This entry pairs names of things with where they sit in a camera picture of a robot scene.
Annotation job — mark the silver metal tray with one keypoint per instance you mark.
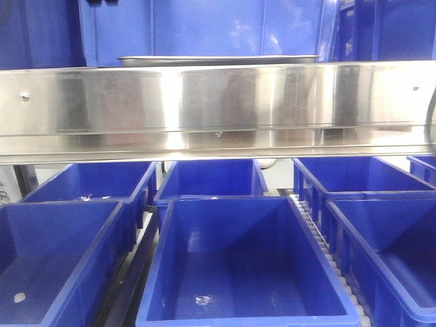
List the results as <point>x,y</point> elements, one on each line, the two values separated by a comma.
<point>179,61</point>

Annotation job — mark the rear blue bin centre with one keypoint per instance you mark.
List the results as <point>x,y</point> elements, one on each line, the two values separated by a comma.
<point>209,178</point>

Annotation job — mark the blue bin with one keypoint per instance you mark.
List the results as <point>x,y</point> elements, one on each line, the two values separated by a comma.
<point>386,251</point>
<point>209,178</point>
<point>423,166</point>
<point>57,260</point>
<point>320,179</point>
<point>133,183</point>
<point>241,262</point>

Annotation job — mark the rear blue bin left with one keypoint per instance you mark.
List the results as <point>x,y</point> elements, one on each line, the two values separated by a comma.
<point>133,183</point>

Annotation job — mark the lower blue bin centre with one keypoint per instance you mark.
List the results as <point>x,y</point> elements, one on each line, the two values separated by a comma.
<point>241,262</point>

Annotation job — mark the rear blue bin right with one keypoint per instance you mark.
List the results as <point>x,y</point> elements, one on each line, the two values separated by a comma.
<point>320,179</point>

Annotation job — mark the upper blue crate centre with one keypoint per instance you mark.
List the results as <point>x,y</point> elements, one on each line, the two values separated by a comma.
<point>114,29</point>

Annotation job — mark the blue crate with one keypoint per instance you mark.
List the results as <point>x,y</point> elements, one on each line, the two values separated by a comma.
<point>114,29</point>
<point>385,31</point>

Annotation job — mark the lower blue bin right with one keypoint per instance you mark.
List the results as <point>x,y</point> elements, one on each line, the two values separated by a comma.
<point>386,251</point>

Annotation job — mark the lower blue bin left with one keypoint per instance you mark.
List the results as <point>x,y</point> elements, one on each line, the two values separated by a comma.
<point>57,260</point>

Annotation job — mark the upper blue crate right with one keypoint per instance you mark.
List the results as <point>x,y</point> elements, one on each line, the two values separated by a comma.
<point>385,31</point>

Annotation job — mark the far right blue bin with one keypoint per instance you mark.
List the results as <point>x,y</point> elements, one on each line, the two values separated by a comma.
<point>423,166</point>

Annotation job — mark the roller conveyor track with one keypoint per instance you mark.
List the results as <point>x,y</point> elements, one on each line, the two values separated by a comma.
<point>304,209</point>

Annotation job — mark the stainless steel shelf front rail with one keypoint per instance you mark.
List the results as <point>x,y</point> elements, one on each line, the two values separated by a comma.
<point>180,113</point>

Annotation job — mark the left screw in rail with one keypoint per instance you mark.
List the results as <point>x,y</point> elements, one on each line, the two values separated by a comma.
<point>24,96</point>

